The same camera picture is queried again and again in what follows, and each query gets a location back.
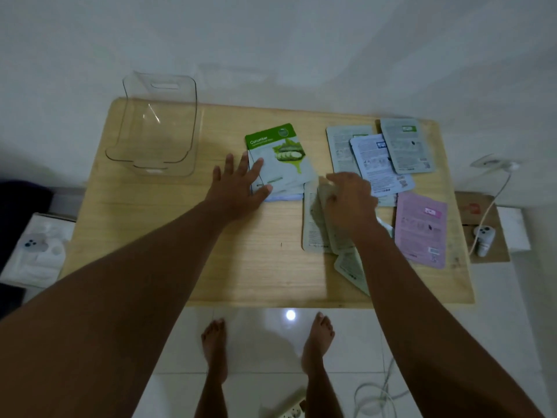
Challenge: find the green cucumber mask packet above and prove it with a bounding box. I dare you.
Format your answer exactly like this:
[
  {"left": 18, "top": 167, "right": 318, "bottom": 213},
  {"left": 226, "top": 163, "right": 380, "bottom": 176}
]
[{"left": 244, "top": 123, "right": 319, "bottom": 193}]

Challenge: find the brown cardboard piece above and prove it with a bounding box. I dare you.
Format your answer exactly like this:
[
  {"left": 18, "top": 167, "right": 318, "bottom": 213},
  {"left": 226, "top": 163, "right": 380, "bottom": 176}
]
[{"left": 454, "top": 191, "right": 511, "bottom": 264}]

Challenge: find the white wall plug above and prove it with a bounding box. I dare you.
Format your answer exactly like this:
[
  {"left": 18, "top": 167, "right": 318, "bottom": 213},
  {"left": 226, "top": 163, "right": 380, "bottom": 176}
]
[{"left": 469, "top": 154, "right": 521, "bottom": 173}]

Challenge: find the pink mask packet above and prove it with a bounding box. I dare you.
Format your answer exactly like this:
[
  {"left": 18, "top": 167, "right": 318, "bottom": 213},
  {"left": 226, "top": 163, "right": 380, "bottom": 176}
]
[{"left": 394, "top": 191, "right": 448, "bottom": 270}]

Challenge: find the white power strip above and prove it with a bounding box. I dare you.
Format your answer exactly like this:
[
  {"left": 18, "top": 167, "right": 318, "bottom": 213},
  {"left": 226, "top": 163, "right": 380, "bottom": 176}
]
[{"left": 277, "top": 387, "right": 308, "bottom": 418}]

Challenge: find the person's left forearm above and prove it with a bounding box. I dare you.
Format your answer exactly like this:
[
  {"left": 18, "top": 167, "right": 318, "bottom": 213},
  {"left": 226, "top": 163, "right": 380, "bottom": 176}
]
[{"left": 0, "top": 203, "right": 238, "bottom": 418}]

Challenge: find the white foam packaging tray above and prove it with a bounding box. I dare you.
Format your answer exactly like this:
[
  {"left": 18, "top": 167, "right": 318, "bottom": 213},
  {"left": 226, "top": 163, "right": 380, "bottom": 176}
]
[{"left": 0, "top": 212, "right": 77, "bottom": 289}]

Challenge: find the beige mask packet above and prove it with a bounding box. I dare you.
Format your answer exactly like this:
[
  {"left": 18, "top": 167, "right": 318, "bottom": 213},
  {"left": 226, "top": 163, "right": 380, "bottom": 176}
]
[{"left": 317, "top": 182, "right": 357, "bottom": 255}]

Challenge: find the white blue mask packet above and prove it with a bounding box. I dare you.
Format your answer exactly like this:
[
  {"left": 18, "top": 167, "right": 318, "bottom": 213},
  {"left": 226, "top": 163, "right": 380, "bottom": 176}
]
[{"left": 349, "top": 133, "right": 416, "bottom": 197}]

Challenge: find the white charger cable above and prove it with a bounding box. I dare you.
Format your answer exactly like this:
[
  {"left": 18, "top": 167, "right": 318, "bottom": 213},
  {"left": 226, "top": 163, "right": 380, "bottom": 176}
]
[{"left": 467, "top": 170, "right": 513, "bottom": 257}]

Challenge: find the person's right forearm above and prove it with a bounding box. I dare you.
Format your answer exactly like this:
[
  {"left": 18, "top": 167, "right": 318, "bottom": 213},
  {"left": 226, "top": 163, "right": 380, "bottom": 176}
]
[{"left": 351, "top": 219, "right": 547, "bottom": 418}]

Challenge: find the white floor cable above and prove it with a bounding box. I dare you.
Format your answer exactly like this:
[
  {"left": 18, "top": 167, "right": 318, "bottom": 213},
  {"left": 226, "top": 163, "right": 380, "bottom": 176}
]
[{"left": 352, "top": 357, "right": 410, "bottom": 418}]

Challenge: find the white box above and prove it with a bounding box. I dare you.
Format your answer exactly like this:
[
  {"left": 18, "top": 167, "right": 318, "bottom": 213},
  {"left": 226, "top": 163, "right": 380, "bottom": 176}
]
[{"left": 496, "top": 206, "right": 532, "bottom": 253}]

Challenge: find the pale grey mask packet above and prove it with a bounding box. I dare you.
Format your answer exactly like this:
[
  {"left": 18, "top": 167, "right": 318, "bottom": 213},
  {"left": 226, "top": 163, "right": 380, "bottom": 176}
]
[{"left": 302, "top": 180, "right": 335, "bottom": 253}]

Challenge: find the wooden table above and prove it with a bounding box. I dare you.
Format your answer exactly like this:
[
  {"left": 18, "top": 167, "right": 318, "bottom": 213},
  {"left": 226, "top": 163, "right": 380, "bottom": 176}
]
[{"left": 59, "top": 97, "right": 476, "bottom": 309}]

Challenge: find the person's right leg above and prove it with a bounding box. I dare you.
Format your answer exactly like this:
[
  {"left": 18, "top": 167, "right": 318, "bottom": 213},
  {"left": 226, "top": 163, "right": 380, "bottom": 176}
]
[{"left": 301, "top": 312, "right": 345, "bottom": 418}]

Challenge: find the person's left leg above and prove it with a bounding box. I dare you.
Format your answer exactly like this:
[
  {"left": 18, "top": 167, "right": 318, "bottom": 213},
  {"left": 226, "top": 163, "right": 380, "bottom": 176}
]
[{"left": 193, "top": 318, "right": 229, "bottom": 418}]

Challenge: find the clear plastic storage bin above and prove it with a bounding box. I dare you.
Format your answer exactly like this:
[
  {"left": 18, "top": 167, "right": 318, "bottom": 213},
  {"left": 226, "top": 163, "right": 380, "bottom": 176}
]
[{"left": 105, "top": 71, "right": 201, "bottom": 177}]

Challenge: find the pale green mask packet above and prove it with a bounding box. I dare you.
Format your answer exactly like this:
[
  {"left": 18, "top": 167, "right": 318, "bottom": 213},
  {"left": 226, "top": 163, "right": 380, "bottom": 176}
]
[{"left": 334, "top": 249, "right": 371, "bottom": 297}]

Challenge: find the person's right hand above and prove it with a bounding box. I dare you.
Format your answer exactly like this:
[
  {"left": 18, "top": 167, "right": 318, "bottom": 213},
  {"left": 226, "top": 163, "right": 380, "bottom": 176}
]
[{"left": 319, "top": 171, "right": 379, "bottom": 241}]

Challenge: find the person's leg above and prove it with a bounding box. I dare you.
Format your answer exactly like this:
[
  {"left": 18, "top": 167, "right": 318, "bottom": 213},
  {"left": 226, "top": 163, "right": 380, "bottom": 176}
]
[
  {"left": 301, "top": 312, "right": 345, "bottom": 418},
  {"left": 193, "top": 318, "right": 229, "bottom": 418}
]

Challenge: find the person's left hand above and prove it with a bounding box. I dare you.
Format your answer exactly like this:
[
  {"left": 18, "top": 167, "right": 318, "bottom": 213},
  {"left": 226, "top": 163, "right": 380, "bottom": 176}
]
[{"left": 204, "top": 152, "right": 273, "bottom": 223}]

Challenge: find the grey-green mask packet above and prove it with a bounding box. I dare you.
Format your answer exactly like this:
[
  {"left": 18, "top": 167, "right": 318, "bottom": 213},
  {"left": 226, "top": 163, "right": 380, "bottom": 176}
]
[
  {"left": 326, "top": 125, "right": 377, "bottom": 175},
  {"left": 380, "top": 118, "right": 436, "bottom": 175}
]

